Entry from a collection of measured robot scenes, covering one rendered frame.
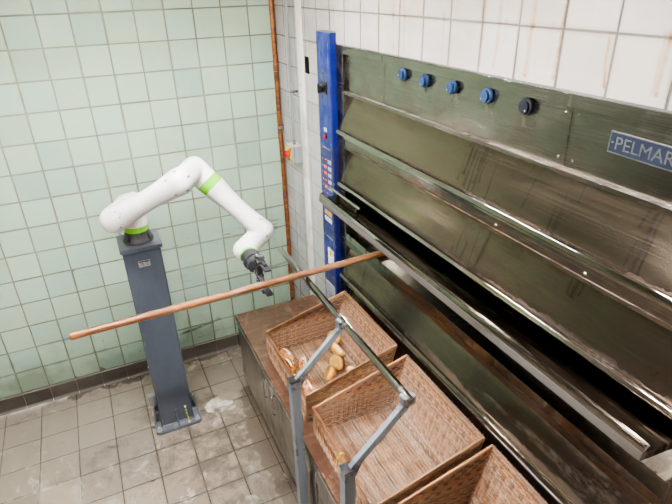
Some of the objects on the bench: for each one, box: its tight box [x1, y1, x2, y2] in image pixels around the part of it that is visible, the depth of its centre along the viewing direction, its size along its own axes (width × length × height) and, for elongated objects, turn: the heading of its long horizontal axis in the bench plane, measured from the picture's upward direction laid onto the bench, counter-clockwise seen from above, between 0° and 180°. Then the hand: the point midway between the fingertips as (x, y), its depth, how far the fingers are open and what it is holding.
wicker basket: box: [265, 290, 397, 422], centre depth 265 cm, size 49×56×28 cm
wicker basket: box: [312, 354, 485, 504], centre depth 215 cm, size 49×56×28 cm
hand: (268, 281), depth 231 cm, fingers open, 11 cm apart
